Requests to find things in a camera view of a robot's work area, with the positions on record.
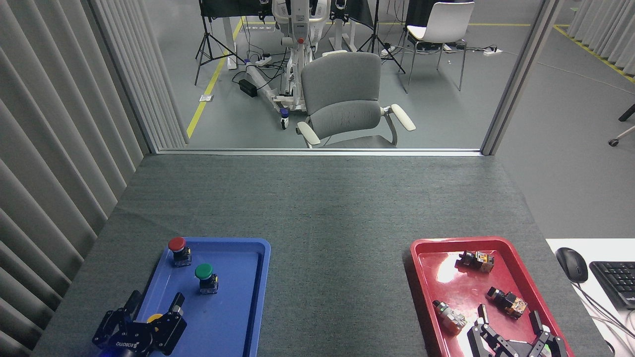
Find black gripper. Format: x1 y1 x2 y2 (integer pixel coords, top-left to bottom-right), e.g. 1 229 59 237
468 304 568 357
92 290 188 357

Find green push button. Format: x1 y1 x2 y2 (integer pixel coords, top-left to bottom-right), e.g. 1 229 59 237
194 263 219 295

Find red push button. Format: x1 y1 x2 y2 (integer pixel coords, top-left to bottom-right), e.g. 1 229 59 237
168 237 192 268

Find red plastic tray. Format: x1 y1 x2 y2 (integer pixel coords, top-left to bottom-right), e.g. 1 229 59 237
410 237 575 357

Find blue plastic tray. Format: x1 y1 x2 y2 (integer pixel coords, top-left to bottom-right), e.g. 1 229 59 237
122 237 271 357

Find black computer mouse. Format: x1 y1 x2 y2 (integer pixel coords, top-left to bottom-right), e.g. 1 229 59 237
556 247 589 284

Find black keyboard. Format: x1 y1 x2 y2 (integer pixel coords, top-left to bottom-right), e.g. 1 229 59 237
589 261 635 310

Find grey vertical blinds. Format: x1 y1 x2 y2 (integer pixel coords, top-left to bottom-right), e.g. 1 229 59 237
0 0 149 357
567 0 635 77

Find chair base with caster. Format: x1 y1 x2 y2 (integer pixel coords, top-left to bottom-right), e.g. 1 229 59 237
609 103 635 147

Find white desk leg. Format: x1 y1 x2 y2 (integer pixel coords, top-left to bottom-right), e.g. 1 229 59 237
222 15 239 69

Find black tripod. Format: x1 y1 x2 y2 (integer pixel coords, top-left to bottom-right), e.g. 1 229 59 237
357 0 406 74
194 0 246 86

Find grey office chair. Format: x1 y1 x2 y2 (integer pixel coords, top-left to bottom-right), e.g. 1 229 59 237
296 52 416 148

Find white plastic chair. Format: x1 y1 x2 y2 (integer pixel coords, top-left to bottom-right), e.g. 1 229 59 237
400 1 475 93

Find white wheeled stand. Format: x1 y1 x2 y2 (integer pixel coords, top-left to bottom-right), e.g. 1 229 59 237
246 0 332 130

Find black orange switch block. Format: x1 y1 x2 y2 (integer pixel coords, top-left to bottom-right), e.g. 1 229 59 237
457 250 495 273
486 286 527 319

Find silver collar selector switch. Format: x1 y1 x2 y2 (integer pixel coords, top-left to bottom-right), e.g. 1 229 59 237
432 299 467 337

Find grey mouse cable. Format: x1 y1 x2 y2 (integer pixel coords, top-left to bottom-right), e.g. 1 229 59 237
577 282 635 342

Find silver frame rail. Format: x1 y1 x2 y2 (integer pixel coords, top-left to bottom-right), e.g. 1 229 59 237
156 148 484 157

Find silver frame post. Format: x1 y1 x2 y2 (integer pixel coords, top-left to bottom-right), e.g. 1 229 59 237
480 0 564 156

